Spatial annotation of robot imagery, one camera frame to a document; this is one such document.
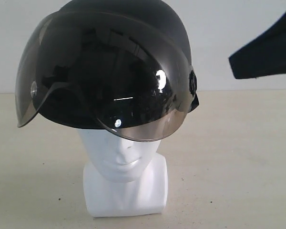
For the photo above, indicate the white mannequin head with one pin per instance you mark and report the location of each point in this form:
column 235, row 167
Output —
column 122, row 177

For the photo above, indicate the black helmet with visor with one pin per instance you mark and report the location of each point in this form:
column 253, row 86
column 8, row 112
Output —
column 124, row 66

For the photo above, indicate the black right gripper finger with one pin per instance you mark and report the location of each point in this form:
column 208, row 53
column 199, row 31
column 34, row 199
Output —
column 263, row 56

